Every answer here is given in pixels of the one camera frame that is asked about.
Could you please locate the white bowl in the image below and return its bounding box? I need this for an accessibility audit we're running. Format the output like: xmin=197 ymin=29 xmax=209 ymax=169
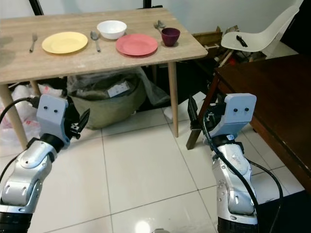
xmin=97 ymin=20 xmax=128 ymax=40

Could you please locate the light wooden dining table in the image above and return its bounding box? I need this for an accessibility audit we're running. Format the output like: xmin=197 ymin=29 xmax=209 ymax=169
xmin=0 ymin=8 xmax=209 ymax=149

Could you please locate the dark brown wooden table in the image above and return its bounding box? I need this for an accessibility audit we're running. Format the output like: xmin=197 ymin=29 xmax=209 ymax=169
xmin=186 ymin=53 xmax=311 ymax=195

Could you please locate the pink plate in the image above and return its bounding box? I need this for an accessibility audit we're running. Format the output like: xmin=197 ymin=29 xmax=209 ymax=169
xmin=116 ymin=33 xmax=159 ymax=56

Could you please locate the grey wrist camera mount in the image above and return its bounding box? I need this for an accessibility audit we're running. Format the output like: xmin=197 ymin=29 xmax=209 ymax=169
xmin=215 ymin=93 xmax=258 ymax=140
xmin=35 ymin=94 xmax=69 ymax=145

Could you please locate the small black object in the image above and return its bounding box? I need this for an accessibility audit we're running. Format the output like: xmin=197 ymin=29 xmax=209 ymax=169
xmin=236 ymin=35 xmax=249 ymax=48

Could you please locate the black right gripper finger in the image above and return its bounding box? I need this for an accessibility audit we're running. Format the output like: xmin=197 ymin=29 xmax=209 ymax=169
xmin=188 ymin=95 xmax=201 ymax=130

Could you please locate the brown wooden crate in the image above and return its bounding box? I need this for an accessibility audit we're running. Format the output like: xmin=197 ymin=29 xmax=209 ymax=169
xmin=191 ymin=24 xmax=240 ymax=66

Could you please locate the black slanted pole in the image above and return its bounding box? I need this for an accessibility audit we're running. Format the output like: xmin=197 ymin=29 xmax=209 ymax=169
xmin=29 ymin=0 xmax=45 ymax=16

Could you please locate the dark purple cup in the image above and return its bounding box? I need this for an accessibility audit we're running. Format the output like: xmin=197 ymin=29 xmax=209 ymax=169
xmin=161 ymin=28 xmax=181 ymax=48

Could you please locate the white plastic chair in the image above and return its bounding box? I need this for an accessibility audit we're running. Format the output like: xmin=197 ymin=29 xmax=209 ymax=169
xmin=218 ymin=0 xmax=305 ymax=67

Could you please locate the yellow plate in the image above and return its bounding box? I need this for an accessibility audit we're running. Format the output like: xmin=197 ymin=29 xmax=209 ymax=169
xmin=42 ymin=32 xmax=88 ymax=54

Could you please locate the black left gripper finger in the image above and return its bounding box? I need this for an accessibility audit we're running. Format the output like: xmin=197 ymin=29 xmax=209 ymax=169
xmin=77 ymin=108 xmax=91 ymax=133

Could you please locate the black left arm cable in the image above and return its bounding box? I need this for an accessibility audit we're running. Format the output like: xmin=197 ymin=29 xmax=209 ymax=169
xmin=0 ymin=96 xmax=40 ymax=186

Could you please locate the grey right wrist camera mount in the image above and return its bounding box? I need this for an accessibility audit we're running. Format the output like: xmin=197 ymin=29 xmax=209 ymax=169
xmin=215 ymin=93 xmax=258 ymax=140

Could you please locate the olive fabric sack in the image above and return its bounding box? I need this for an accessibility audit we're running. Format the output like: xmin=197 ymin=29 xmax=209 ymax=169
xmin=67 ymin=73 xmax=149 ymax=130

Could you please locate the clear plastic bag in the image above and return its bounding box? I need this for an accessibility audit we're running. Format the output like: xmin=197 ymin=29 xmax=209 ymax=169
xmin=0 ymin=83 xmax=43 ymax=157

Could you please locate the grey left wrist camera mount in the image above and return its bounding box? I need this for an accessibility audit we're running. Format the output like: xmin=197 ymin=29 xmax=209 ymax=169
xmin=35 ymin=94 xmax=69 ymax=145

